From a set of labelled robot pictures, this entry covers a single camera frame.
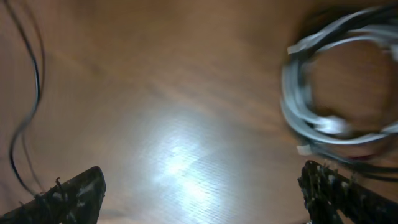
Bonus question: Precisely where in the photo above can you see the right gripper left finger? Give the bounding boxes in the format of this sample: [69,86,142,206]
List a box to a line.
[1,166,106,224]

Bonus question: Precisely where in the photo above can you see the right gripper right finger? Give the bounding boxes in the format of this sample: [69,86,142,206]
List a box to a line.
[298,161,397,224]

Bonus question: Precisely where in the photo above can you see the black USB cable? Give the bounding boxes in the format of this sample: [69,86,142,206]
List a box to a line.
[2,0,46,197]

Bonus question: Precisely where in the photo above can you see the white USB cable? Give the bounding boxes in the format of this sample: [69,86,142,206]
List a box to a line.
[279,7,398,156]

